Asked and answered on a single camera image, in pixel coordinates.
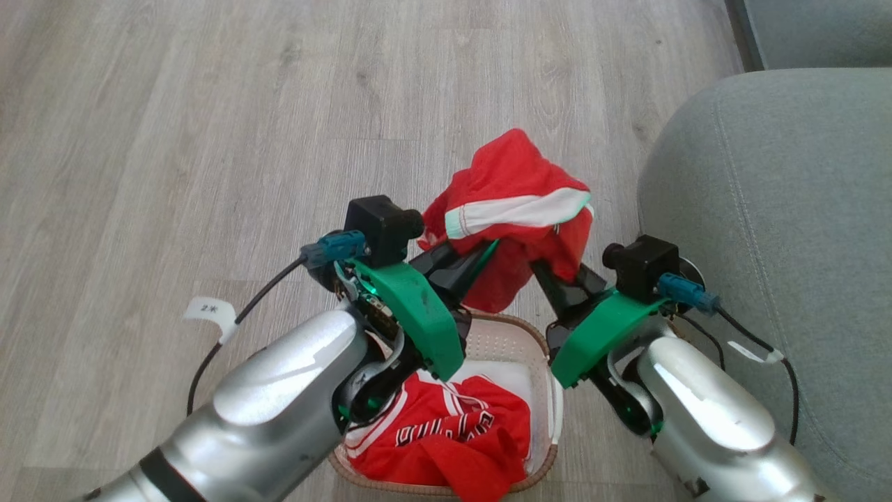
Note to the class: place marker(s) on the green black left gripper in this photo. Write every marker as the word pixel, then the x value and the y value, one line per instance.
pixel 411 314

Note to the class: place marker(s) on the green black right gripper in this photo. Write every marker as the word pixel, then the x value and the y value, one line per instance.
pixel 606 328

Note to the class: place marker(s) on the red shorts with white band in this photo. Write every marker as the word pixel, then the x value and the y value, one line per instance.
pixel 516 174

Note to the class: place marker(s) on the light grey sofa body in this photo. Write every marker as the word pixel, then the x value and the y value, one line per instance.
pixel 822 31

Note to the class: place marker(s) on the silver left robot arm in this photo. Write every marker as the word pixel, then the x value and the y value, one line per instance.
pixel 279 390

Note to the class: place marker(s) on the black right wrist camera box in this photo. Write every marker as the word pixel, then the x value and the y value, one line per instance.
pixel 641 268

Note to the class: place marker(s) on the white woven-rim laundry basket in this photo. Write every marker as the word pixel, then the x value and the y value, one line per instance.
pixel 502 341

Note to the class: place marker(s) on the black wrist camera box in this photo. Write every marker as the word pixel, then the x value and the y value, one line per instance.
pixel 641 268
pixel 380 226

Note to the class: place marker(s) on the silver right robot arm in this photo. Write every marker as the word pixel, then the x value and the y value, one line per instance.
pixel 711 418

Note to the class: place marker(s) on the red jersey with black lettering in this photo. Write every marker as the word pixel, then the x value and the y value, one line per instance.
pixel 446 432

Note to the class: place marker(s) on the grey sofa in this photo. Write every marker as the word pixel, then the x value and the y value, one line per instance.
pixel 780 209

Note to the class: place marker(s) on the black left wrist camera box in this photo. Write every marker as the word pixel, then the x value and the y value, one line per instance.
pixel 380 226

